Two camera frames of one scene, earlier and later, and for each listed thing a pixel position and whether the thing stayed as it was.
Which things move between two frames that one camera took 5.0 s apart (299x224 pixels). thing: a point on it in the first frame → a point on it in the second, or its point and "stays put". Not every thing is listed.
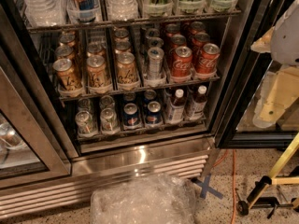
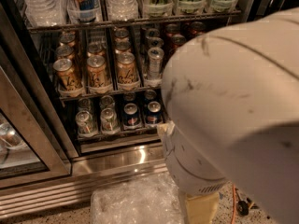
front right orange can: x=127 y=72 stays put
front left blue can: x=131 y=116 stays put
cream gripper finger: x=263 y=45 → x=166 y=127
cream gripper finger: x=278 y=91 → x=202 y=208
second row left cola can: x=177 y=40 stays put
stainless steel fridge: x=105 y=81 stays put
